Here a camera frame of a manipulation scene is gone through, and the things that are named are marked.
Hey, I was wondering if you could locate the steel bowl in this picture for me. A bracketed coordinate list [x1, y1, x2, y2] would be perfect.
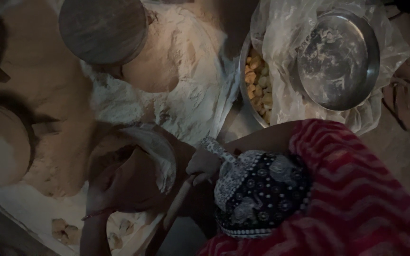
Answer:
[238, 33, 274, 129]

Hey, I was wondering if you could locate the round steel plate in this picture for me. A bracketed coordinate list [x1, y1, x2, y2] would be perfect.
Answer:
[295, 9, 381, 112]

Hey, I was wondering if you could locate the clear plastic sheet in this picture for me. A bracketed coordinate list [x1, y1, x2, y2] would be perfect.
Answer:
[250, 0, 410, 136]

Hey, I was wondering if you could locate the wooden rolling pin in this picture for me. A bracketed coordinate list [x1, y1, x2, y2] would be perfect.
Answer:
[144, 174, 197, 256]

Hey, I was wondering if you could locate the brown sandal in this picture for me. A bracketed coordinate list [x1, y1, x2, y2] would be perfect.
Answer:
[382, 83, 410, 131]

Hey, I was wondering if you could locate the person's right hand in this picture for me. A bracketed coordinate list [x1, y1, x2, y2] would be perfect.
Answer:
[185, 147, 223, 187]

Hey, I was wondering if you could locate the round wooden rolling board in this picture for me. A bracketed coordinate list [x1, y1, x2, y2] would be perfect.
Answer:
[58, 0, 149, 66]

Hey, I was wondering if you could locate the person's left hand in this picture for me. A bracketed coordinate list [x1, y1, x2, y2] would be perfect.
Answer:
[86, 147, 163, 215]

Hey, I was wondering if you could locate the thin red bangle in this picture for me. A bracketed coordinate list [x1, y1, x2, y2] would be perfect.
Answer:
[81, 208, 115, 222]

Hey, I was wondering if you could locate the red striped garment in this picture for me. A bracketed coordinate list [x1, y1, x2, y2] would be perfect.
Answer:
[197, 119, 410, 256]

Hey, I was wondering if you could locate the small dough lump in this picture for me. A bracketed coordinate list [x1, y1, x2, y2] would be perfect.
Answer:
[119, 218, 135, 236]
[51, 218, 82, 246]

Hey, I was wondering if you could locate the black white patterned cloth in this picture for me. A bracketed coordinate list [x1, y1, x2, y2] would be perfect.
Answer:
[200, 137, 313, 239]

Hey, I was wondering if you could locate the heap of yellow snack pieces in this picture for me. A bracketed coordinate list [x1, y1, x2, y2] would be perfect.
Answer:
[244, 49, 274, 125]

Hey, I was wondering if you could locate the flour-dusted white sheet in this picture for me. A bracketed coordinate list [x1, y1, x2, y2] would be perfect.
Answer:
[0, 0, 242, 256]

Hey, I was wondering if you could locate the rolled flat dough round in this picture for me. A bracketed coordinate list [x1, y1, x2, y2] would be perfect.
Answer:
[119, 124, 177, 195]

